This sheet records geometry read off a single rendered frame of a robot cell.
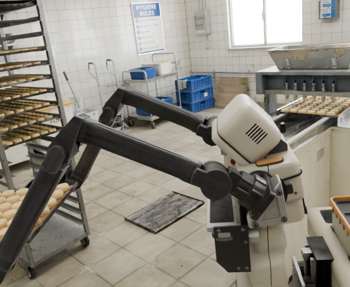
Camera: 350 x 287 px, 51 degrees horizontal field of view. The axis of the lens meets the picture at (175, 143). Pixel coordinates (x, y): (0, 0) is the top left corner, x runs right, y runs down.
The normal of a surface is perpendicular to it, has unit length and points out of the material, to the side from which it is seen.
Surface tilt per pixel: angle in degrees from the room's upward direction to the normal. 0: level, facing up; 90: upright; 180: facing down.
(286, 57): 115
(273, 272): 90
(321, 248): 1
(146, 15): 90
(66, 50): 90
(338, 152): 90
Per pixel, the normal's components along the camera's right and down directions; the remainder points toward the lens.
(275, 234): -0.10, 0.32
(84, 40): 0.70, 0.14
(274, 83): -0.68, 0.29
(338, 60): -0.57, 0.67
